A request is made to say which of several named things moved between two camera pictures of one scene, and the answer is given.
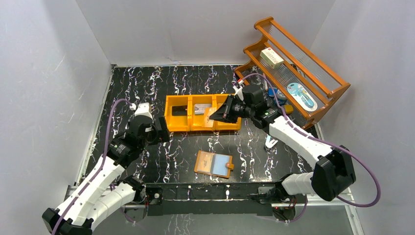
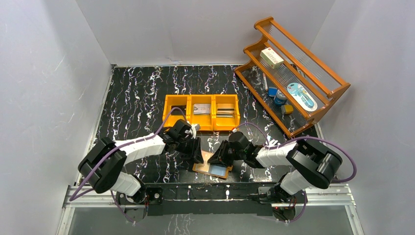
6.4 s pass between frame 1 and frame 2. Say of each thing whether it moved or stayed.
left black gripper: moved
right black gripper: moved
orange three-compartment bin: stayed
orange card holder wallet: stayed
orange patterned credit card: moved
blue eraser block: stayed
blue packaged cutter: stayed
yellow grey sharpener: stayed
